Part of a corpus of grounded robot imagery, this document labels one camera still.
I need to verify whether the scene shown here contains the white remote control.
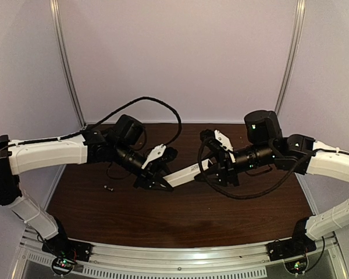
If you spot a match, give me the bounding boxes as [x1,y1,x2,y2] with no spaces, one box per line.
[164,163,201,188]

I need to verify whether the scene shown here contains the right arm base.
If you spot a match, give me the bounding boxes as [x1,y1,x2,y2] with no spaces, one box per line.
[266,238,316,276]

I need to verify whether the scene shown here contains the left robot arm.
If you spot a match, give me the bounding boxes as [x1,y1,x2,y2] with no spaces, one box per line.
[0,115,177,257]

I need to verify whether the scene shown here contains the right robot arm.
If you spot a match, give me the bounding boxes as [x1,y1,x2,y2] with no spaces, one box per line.
[197,110,349,253]

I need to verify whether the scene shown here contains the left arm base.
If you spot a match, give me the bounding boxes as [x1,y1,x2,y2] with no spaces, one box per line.
[41,240,92,277]

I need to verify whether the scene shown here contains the right black cable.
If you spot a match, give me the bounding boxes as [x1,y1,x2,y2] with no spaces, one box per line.
[199,136,309,201]

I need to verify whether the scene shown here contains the black cable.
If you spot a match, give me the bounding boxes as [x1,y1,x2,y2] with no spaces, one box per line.
[84,96,183,146]
[199,136,309,201]

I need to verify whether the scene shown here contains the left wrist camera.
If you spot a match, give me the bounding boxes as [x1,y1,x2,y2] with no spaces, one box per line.
[141,144,178,170]

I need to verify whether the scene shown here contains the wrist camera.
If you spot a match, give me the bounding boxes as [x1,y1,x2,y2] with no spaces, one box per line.
[141,144,178,170]
[200,129,235,162]

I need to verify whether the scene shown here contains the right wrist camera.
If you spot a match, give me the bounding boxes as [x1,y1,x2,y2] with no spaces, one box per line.
[200,129,235,162]

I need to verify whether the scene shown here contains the left black cable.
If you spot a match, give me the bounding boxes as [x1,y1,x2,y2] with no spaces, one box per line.
[84,96,183,146]

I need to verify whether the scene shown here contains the aluminium front rail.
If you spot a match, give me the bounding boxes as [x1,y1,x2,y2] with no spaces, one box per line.
[19,229,343,278]

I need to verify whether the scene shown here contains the right aluminium frame post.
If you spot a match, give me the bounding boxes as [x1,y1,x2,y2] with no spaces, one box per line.
[275,0,306,116]

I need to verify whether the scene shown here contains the aluminium frame post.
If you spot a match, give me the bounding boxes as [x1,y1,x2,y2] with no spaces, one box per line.
[275,0,306,116]
[49,0,86,128]

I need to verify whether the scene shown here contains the left aluminium frame post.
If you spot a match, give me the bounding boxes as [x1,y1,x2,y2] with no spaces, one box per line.
[49,0,86,128]

